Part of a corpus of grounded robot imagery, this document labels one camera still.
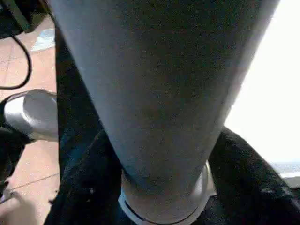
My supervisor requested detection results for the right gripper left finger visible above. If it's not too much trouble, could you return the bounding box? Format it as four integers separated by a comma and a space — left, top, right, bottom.
46, 131, 127, 225

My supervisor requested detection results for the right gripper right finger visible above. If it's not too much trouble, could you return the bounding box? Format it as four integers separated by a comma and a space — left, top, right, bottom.
199, 126, 300, 225

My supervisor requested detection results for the white plastic table top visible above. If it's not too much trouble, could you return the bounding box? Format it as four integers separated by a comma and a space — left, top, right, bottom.
224, 0, 300, 188

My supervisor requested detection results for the white plastic table leg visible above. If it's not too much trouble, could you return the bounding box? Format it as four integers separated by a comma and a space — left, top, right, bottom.
46, 0, 282, 225

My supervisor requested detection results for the black floor cable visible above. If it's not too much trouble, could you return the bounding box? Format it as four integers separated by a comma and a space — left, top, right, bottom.
0, 35, 32, 90

